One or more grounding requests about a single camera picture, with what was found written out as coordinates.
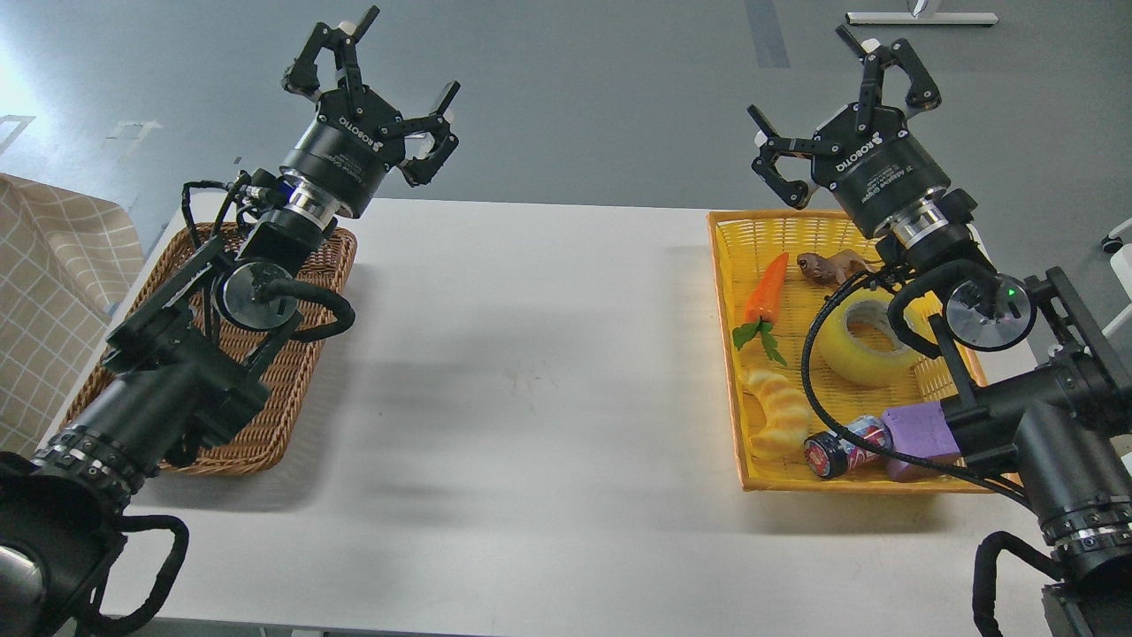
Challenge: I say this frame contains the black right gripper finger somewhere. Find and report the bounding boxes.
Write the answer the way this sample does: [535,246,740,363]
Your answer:
[837,25,942,120]
[747,105,837,210]

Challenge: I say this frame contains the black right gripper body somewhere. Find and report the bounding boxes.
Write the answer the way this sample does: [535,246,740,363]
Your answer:
[812,104,952,239]

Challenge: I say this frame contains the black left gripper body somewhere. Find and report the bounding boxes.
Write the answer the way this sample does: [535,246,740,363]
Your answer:
[280,91,405,219]

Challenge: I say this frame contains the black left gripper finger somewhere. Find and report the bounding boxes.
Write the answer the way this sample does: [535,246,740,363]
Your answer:
[380,81,461,187]
[282,6,381,107]

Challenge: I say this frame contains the yellow tape roll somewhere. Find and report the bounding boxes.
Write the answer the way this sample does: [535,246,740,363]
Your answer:
[814,289,923,388]

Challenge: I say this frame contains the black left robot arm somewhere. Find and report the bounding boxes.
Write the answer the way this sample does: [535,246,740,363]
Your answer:
[3,5,460,636]

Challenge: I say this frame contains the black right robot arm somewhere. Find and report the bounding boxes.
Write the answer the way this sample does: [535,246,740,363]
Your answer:
[748,25,1131,636]

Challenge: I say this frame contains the white stand base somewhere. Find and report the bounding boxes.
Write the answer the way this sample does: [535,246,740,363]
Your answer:
[844,1,1000,27]

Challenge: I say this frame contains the brown toy lion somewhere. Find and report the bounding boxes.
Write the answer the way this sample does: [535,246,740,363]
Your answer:
[795,249,881,287]

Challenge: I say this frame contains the orange toy carrot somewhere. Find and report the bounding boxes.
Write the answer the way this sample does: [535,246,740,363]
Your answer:
[730,251,790,367]

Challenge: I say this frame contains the yellow plastic basket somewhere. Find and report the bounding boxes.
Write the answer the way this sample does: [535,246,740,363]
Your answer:
[708,210,1023,493]

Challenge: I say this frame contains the yellow toy croissant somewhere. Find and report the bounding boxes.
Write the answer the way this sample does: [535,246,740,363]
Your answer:
[741,367,811,460]

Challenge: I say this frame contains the purple foam block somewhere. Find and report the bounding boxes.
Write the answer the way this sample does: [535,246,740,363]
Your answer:
[880,402,961,483]

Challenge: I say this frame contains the small drink can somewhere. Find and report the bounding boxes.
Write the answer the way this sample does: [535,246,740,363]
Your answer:
[803,415,893,480]

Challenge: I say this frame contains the beige checkered cloth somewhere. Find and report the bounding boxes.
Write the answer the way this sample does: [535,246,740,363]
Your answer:
[1,174,144,455]

